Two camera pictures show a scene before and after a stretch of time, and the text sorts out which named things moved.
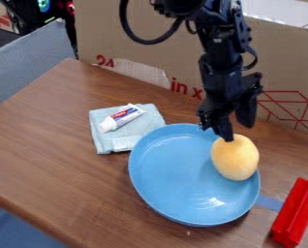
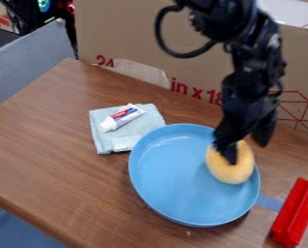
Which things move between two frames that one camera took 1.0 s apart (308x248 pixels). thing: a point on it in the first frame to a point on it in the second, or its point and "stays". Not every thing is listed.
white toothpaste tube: x=129 y=113 stays
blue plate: x=176 y=182 stays
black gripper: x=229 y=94 to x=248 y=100
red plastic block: x=295 y=216 stays
